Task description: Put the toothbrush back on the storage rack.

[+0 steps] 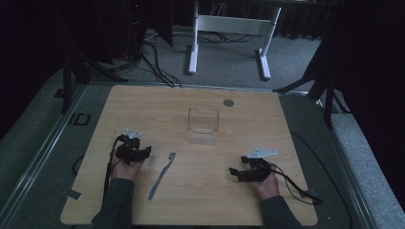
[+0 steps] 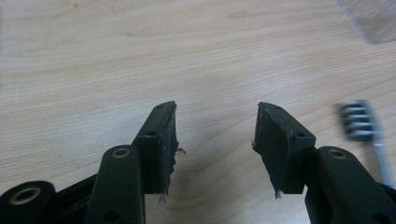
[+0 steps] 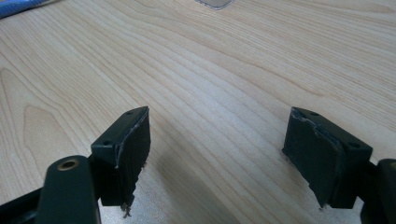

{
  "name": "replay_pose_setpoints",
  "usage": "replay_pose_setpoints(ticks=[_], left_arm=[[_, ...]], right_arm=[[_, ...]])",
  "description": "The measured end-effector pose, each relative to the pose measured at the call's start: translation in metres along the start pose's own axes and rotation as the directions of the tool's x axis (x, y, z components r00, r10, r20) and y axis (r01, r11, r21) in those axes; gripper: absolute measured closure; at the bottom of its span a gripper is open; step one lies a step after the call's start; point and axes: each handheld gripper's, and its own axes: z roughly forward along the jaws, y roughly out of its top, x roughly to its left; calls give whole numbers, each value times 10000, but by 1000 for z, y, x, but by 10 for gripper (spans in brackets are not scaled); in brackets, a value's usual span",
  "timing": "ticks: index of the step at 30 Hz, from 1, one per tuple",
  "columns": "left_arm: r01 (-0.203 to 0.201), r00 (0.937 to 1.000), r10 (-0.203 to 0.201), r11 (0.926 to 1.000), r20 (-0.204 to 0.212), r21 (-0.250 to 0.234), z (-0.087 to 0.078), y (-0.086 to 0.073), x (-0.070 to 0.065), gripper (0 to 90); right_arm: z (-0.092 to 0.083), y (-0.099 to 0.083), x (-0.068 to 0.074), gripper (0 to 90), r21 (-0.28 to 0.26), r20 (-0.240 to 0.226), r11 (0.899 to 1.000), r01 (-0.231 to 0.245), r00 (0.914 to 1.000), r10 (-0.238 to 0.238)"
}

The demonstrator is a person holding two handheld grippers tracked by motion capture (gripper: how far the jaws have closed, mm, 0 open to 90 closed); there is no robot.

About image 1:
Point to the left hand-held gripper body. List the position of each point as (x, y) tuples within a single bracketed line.
[(127, 149)]

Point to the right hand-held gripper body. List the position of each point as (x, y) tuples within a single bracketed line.
[(258, 167)]

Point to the person's left hand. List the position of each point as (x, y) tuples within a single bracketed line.
[(125, 170)]

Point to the person's right hand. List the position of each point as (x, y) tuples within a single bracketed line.
[(268, 187)]

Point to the blue toothbrush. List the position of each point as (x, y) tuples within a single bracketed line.
[(160, 176)]

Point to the clear plastic container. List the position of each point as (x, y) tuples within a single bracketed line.
[(203, 127)]

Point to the grey tape piece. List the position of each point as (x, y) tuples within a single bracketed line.
[(74, 194)]

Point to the black tripod stand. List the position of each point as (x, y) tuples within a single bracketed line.
[(321, 86), (79, 66)]

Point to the dark computer tower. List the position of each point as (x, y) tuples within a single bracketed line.
[(133, 28)]

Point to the white metal desk frame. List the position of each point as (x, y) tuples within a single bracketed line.
[(234, 25)]

